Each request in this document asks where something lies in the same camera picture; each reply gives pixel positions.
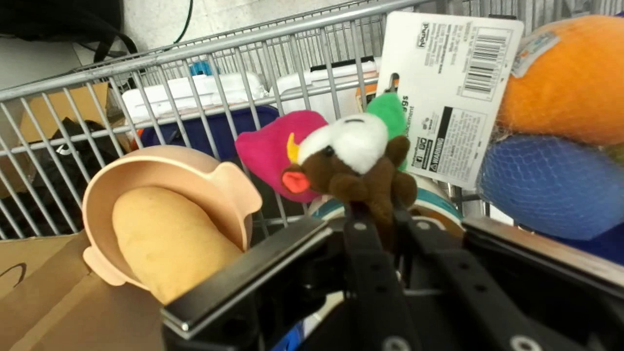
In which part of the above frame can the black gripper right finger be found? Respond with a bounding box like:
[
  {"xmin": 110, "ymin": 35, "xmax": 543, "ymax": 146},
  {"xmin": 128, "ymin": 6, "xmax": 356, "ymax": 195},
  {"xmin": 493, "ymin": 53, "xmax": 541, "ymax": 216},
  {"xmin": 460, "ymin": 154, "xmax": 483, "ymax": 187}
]
[{"xmin": 405, "ymin": 216, "xmax": 553, "ymax": 351}]

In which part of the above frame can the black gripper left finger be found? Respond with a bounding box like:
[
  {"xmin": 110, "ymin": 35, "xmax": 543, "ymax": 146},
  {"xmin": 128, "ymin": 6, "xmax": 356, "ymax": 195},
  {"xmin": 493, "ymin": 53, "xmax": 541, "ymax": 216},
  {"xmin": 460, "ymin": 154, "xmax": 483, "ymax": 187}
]
[{"xmin": 341, "ymin": 214, "xmax": 411, "ymax": 351}]

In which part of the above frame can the brown plush doll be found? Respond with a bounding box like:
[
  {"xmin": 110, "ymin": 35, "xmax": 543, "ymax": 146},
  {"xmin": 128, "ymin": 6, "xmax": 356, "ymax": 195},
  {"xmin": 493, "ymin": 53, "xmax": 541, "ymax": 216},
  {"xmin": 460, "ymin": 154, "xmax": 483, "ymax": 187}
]
[{"xmin": 278, "ymin": 113, "xmax": 419, "ymax": 251}]

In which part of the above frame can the blue plush ball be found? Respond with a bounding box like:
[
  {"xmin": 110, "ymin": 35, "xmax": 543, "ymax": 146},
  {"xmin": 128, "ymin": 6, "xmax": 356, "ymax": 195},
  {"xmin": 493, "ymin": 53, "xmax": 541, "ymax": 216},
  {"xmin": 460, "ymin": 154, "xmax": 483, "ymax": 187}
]
[{"xmin": 477, "ymin": 134, "xmax": 624, "ymax": 242}]

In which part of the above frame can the pink plush toy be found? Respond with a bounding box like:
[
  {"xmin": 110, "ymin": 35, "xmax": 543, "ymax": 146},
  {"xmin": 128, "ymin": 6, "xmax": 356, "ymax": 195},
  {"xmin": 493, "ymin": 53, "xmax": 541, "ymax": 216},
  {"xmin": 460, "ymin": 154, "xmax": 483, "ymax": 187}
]
[{"xmin": 233, "ymin": 107, "xmax": 329, "ymax": 207}]

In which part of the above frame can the green plush toy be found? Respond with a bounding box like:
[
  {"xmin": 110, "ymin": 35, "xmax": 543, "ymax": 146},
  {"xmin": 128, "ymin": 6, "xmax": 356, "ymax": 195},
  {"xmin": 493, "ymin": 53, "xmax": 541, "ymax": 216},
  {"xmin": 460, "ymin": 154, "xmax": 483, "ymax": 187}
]
[{"xmin": 364, "ymin": 90, "xmax": 409, "ymax": 142}]

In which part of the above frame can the white plastic case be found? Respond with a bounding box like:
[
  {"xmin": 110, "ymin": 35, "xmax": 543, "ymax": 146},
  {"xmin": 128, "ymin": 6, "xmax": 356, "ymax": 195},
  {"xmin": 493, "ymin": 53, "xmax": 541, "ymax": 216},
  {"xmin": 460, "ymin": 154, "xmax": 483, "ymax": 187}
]
[
  {"xmin": 120, "ymin": 72, "xmax": 268, "ymax": 127},
  {"xmin": 268, "ymin": 56, "xmax": 380, "ymax": 115}
]

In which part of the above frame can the white barcode tag card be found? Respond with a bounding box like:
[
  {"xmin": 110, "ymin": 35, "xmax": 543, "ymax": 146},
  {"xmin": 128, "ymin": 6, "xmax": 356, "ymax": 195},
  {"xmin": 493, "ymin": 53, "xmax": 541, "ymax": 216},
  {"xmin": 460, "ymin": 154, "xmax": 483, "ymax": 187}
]
[{"xmin": 374, "ymin": 10, "xmax": 526, "ymax": 193}]

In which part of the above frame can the dark blue case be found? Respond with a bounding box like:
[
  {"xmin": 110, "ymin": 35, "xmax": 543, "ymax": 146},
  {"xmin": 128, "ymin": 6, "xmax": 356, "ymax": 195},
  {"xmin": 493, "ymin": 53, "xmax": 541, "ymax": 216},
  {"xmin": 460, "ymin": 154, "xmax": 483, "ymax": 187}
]
[{"xmin": 138, "ymin": 105, "xmax": 280, "ymax": 164}]

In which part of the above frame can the orange plush ball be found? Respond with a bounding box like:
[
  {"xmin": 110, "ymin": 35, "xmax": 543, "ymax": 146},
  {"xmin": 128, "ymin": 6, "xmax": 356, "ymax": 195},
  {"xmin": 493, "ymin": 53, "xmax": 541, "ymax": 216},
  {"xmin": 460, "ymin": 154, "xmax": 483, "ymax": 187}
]
[{"xmin": 495, "ymin": 14, "xmax": 624, "ymax": 148}]

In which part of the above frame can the black fabric bundle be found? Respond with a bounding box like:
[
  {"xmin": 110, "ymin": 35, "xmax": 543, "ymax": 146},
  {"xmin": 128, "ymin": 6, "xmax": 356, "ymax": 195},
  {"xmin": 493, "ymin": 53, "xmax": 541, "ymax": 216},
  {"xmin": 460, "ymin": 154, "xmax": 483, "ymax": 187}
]
[{"xmin": 25, "ymin": 115, "xmax": 142, "ymax": 236}]

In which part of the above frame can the small cardboard piece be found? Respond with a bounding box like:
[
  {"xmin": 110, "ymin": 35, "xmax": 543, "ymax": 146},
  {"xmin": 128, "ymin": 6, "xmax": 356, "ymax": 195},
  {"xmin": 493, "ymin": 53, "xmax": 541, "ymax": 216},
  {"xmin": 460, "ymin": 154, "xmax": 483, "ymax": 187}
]
[{"xmin": 15, "ymin": 82, "xmax": 112, "ymax": 144}]

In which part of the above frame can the black backpack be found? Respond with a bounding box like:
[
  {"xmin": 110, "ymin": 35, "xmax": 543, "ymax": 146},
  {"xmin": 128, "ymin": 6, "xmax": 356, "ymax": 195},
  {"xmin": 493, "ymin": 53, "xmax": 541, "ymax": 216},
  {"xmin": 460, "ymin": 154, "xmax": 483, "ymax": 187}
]
[{"xmin": 0, "ymin": 0, "xmax": 138, "ymax": 56}]

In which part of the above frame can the pink bowl with handles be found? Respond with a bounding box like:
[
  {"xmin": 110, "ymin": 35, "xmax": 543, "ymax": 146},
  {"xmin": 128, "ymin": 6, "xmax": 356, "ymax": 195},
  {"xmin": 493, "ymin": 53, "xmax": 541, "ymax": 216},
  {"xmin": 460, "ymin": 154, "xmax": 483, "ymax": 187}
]
[{"xmin": 79, "ymin": 142, "xmax": 263, "ymax": 306}]

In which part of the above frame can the metal wire shelf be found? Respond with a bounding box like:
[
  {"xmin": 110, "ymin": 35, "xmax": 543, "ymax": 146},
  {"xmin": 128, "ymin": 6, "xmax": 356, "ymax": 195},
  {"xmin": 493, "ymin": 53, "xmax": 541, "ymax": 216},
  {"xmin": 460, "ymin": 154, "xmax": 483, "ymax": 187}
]
[{"xmin": 0, "ymin": 0, "xmax": 624, "ymax": 242}]

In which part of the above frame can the black floor cable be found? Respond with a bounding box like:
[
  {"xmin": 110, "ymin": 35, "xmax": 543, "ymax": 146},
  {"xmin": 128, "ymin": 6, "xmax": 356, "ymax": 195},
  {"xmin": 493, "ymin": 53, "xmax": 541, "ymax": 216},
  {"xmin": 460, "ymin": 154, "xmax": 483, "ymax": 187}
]
[{"xmin": 161, "ymin": 0, "xmax": 196, "ymax": 54}]

